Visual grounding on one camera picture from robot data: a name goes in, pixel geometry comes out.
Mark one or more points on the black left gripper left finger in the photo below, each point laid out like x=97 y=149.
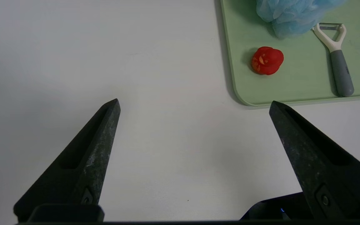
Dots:
x=73 y=175

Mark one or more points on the red rubber duck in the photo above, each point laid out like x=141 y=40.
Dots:
x=267 y=61

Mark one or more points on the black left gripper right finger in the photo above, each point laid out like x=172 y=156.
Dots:
x=330 y=181

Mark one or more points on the light green plastic tray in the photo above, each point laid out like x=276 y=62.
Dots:
x=298 y=78

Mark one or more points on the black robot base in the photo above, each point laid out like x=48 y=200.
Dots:
x=270 y=209

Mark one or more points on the light blue bath loofah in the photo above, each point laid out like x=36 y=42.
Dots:
x=292 y=15

